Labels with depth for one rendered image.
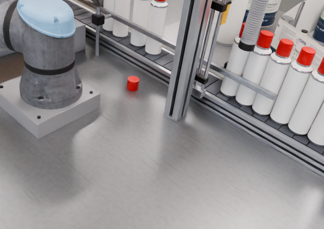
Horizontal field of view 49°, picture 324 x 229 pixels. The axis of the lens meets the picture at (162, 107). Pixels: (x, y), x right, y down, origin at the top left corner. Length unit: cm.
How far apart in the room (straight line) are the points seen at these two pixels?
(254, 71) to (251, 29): 16
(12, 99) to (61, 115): 13
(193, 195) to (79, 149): 28
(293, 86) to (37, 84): 60
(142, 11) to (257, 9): 44
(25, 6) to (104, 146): 35
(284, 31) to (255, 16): 30
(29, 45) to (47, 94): 12
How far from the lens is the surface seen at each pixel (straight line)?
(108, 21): 122
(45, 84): 86
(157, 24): 107
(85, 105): 92
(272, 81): 91
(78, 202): 74
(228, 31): 125
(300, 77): 89
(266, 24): 151
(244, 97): 96
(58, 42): 81
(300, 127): 93
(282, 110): 94
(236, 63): 95
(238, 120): 97
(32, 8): 81
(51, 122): 87
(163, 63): 109
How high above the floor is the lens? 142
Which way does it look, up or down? 37 degrees down
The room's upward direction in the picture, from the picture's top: 10 degrees clockwise
